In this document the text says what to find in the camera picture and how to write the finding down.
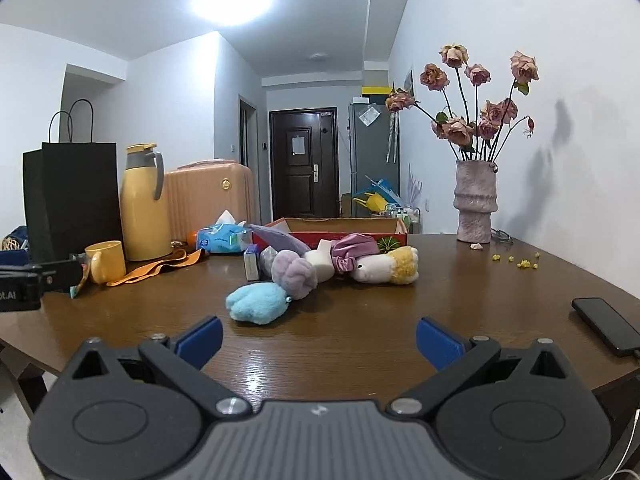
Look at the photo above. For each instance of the pale green wrapped ball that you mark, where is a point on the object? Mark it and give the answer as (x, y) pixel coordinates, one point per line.
(267, 262)

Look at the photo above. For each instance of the grey ribbed vase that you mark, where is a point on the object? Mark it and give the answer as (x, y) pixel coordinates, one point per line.
(475, 205)

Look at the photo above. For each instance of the small white blue box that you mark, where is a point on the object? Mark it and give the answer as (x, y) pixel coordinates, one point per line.
(251, 262)

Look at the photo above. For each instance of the small green pumpkin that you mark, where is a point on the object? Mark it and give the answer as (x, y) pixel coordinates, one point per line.
(389, 245)

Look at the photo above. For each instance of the colourful snack wrapper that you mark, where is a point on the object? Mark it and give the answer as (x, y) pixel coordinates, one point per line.
(82, 277)

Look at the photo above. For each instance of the clear storage container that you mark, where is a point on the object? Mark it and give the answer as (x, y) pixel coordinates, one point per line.
(402, 217)

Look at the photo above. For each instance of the black smartphone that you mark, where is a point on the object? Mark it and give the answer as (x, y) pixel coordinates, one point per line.
(607, 325)

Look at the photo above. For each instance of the yellow white plush toy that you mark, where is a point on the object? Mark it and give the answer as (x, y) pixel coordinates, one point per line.
(390, 267)

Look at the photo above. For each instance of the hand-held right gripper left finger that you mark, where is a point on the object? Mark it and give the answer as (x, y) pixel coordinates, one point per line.
(200, 341)

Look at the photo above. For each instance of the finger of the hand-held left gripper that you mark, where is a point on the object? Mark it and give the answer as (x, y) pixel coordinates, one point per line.
(60, 276)

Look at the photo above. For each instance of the lavender plush ball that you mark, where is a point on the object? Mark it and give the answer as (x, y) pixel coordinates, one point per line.
(294, 275)

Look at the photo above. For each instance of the grey refrigerator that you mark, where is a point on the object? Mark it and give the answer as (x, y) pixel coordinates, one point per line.
(367, 160)

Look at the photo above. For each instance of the pink satin scrunchie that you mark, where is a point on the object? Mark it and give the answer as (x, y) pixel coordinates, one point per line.
(352, 252)

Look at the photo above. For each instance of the light blue plush toy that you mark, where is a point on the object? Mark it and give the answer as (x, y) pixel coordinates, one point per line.
(255, 302)

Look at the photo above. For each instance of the eyeglasses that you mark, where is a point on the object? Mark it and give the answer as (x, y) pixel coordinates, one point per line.
(501, 236)

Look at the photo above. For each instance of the brown cardboard box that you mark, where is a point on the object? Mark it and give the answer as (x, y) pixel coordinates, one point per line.
(346, 205)

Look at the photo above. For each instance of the black paper bag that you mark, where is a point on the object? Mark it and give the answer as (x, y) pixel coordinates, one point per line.
(80, 200)

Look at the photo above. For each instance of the pink suitcase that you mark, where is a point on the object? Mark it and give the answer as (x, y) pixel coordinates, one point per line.
(210, 200)

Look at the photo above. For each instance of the white sponge cylinder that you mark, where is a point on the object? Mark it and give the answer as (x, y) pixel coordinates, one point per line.
(320, 265)

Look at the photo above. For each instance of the side room doorway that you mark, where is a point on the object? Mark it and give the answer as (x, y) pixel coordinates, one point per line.
(248, 135)

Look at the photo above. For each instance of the white wedge sponge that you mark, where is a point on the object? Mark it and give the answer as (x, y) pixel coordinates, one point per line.
(325, 245)

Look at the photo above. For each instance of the yellow thermos jug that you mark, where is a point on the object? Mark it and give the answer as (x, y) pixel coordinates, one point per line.
(145, 210)

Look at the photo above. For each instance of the small ceiling light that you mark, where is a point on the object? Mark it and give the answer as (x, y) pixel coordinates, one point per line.
(320, 57)

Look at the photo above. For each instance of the orange fruit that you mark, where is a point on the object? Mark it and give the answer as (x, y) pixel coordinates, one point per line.
(193, 237)

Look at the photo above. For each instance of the blue tissue pack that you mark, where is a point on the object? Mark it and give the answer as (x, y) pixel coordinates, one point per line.
(222, 240)

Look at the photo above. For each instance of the dried pink roses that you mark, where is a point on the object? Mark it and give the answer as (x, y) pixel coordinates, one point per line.
(457, 130)

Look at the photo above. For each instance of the scattered yellow pellets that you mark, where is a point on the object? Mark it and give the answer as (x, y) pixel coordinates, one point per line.
(524, 263)

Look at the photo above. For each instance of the yellow mug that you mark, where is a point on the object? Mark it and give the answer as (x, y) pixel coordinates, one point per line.
(107, 262)

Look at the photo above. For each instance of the wall poster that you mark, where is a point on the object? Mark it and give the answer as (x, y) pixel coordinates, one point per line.
(411, 81)

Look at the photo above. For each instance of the yellow box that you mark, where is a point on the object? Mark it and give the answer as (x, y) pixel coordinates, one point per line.
(375, 94)

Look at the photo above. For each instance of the red cardboard box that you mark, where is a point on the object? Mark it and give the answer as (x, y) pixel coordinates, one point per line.
(345, 227)

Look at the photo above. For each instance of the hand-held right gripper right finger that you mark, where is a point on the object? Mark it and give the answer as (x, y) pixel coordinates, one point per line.
(437, 342)

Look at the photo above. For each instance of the purple burlap pouch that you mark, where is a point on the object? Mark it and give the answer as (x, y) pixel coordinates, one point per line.
(280, 240)

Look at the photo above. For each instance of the dark brown door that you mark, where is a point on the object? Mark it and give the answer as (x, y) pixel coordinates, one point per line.
(302, 170)

